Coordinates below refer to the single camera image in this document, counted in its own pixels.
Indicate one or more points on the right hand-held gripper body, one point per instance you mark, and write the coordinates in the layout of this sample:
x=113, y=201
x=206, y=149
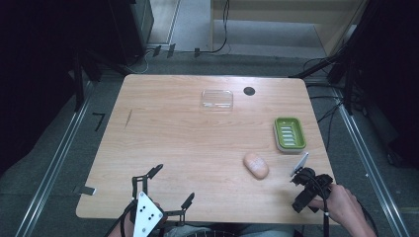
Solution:
x=318, y=184

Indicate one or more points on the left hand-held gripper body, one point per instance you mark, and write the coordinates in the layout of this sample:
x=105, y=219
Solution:
x=146, y=215

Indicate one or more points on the person's left hand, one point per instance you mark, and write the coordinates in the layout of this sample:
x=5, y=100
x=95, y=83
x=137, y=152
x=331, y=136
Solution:
x=159, y=206

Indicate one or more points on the person's right hand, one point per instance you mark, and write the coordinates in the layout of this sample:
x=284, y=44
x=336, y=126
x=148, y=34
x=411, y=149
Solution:
x=342, y=204

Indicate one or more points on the green soap dish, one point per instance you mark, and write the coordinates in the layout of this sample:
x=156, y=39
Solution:
x=290, y=134

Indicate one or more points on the pink soap bar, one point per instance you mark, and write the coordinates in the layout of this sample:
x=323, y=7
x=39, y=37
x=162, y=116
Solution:
x=256, y=165

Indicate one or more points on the black angled floor tape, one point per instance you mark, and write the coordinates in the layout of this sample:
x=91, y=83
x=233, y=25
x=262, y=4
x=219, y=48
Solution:
x=99, y=120

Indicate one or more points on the clear plastic container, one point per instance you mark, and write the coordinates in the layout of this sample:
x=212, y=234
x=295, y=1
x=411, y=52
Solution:
x=217, y=100

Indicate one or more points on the black round table grommet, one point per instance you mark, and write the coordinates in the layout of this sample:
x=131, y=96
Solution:
x=249, y=91

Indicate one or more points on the black metal stand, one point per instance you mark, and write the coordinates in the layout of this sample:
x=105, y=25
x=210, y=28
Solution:
x=346, y=65
x=78, y=82

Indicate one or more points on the black cabinet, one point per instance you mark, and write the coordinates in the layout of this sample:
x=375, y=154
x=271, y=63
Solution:
x=131, y=26

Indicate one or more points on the beige wooden shelf unit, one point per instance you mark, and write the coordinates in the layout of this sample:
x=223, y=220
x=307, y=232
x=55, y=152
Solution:
x=286, y=23

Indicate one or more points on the metal floor rail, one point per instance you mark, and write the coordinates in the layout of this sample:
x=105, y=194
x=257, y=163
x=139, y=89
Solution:
x=372, y=164
x=54, y=168

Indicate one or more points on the black floor bracket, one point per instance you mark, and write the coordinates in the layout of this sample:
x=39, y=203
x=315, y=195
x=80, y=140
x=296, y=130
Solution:
x=171, y=50
x=197, y=52
x=156, y=51

